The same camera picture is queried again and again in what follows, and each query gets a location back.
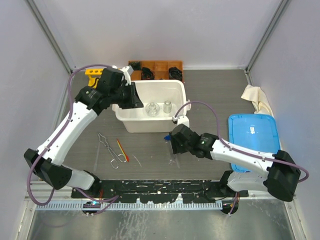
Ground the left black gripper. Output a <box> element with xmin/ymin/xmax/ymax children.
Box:
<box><xmin>110</xmin><ymin>81</ymin><xmax>144</xmax><ymax>110</ymax></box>

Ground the white plastic tub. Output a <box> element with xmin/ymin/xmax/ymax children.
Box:
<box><xmin>112</xmin><ymin>79</ymin><xmax>187</xmax><ymax>133</ymax></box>

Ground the yellow test tube rack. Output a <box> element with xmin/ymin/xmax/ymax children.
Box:
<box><xmin>84</xmin><ymin>68</ymin><xmax>103</xmax><ymax>89</ymax></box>

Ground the metal test tube holder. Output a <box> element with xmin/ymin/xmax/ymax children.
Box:
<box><xmin>97</xmin><ymin>132</ymin><xmax>127</xmax><ymax>170</ymax></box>

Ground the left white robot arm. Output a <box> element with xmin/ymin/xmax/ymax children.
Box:
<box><xmin>24</xmin><ymin>66</ymin><xmax>144</xmax><ymax>198</ymax></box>

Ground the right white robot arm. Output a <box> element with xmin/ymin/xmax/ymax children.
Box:
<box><xmin>169</xmin><ymin>124</ymin><xmax>301</xmax><ymax>202</ymax></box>

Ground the clear plastic pipette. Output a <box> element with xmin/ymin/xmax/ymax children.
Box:
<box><xmin>168</xmin><ymin>154</ymin><xmax>180</xmax><ymax>169</ymax></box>

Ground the rolled tie orange pattern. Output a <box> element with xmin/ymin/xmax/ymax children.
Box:
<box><xmin>141</xmin><ymin>67</ymin><xmax>155</xmax><ymax>80</ymax></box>

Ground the rolled tie top left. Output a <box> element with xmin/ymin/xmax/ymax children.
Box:
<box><xmin>128</xmin><ymin>61</ymin><xmax>142</xmax><ymax>71</ymax></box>

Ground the wooden compartment tray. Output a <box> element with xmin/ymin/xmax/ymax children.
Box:
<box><xmin>128</xmin><ymin>60</ymin><xmax>184</xmax><ymax>83</ymax></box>

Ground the rolled tie blue pattern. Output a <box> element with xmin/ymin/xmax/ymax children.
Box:
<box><xmin>168</xmin><ymin>66</ymin><xmax>183</xmax><ymax>82</ymax></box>

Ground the red yellow stick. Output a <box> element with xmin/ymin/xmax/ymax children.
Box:
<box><xmin>116</xmin><ymin>138</ymin><xmax>130</xmax><ymax>163</ymax></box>

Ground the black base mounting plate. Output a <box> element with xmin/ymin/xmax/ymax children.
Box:
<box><xmin>72</xmin><ymin>178</ymin><xmax>250</xmax><ymax>204</ymax></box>

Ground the blue plastic lid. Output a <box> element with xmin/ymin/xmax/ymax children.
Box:
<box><xmin>227</xmin><ymin>113</ymin><xmax>281</xmax><ymax>173</ymax></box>

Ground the cream cloth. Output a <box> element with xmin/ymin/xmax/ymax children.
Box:
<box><xmin>240</xmin><ymin>84</ymin><xmax>274</xmax><ymax>117</ymax></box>

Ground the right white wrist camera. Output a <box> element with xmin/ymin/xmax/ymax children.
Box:
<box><xmin>172</xmin><ymin>115</ymin><xmax>190</xmax><ymax>128</ymax></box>

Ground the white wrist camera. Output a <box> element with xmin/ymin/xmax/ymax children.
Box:
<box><xmin>112</xmin><ymin>65</ymin><xmax>134</xmax><ymax>86</ymax></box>
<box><xmin>172</xmin><ymin>115</ymin><xmax>190</xmax><ymax>128</ymax></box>

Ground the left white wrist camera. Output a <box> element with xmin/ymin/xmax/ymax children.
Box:
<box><xmin>112</xmin><ymin>65</ymin><xmax>134</xmax><ymax>86</ymax></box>

